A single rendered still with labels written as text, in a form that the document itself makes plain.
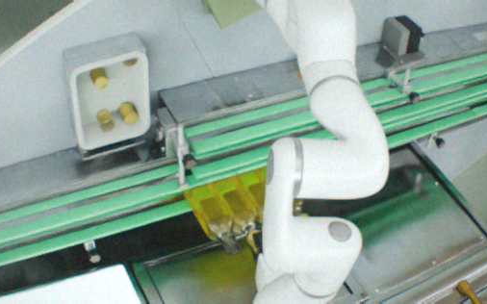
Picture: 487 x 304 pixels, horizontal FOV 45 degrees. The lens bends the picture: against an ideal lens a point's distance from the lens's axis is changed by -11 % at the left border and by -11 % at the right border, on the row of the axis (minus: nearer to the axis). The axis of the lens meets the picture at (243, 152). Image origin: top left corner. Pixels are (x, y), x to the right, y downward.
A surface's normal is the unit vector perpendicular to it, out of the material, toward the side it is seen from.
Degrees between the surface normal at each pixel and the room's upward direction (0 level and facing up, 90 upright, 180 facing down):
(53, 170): 90
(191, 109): 90
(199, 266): 90
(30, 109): 0
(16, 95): 0
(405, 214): 90
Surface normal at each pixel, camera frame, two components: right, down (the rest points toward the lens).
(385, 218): 0.03, -0.74
